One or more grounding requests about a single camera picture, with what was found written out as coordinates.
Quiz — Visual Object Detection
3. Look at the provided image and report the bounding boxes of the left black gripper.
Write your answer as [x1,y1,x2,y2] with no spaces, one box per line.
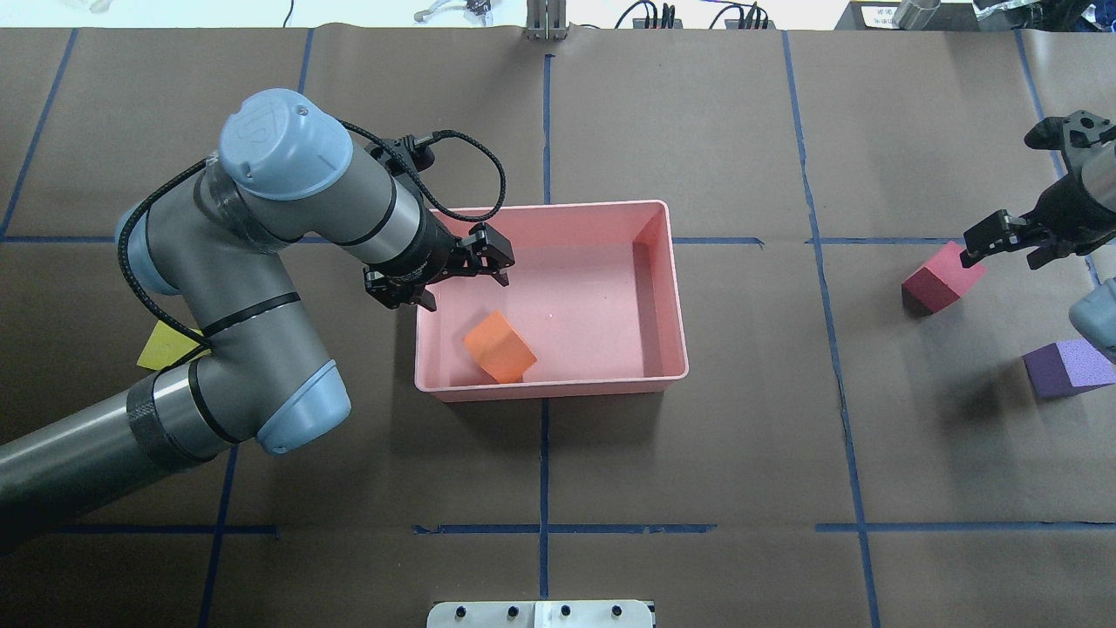
[364,220,517,311]

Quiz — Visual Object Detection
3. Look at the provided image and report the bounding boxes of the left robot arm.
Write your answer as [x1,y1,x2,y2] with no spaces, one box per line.
[1,88,514,553]

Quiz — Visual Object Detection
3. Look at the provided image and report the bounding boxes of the aluminium frame post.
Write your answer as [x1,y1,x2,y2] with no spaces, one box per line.
[523,0,569,41]

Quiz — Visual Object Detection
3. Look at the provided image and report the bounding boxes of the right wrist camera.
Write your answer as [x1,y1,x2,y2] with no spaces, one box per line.
[1024,110,1115,154]

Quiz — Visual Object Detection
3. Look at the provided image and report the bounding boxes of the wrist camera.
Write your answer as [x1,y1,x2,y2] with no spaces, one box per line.
[1024,110,1115,154]
[365,134,436,176]

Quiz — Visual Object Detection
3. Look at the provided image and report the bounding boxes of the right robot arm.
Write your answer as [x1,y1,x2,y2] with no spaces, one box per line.
[959,143,1115,363]

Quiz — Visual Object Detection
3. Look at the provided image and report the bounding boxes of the purple foam block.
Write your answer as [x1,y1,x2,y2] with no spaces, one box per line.
[1022,339,1115,399]

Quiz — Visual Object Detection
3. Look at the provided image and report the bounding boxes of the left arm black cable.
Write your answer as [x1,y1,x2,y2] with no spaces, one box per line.
[116,119,507,367]

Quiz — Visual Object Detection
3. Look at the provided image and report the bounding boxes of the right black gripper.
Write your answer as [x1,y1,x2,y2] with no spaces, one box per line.
[960,174,1115,270]

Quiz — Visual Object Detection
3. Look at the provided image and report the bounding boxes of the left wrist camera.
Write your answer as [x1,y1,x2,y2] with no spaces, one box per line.
[365,134,436,176]

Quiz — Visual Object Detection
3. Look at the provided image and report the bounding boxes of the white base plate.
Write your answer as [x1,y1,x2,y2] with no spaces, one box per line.
[426,599,657,627]

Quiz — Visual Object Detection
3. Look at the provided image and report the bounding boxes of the red foam block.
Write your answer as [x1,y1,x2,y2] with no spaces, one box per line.
[901,240,987,317]

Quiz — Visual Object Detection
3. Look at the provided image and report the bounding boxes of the orange foam block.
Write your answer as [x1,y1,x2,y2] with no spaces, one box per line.
[462,310,537,383]

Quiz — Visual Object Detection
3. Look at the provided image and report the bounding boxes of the yellow foam block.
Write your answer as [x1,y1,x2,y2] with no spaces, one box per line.
[136,321,211,371]

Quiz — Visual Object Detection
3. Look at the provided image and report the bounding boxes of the pink plastic bin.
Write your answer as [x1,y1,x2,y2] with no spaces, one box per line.
[414,200,690,402]

